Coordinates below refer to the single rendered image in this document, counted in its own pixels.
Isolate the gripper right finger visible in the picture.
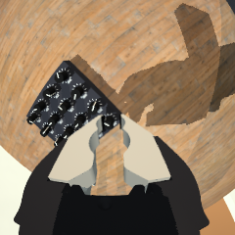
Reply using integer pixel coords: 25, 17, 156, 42
119, 114, 210, 230

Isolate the black knob box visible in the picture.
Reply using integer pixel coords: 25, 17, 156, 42
26, 60, 122, 147

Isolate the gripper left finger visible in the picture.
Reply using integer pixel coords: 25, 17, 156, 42
14, 115, 105, 225

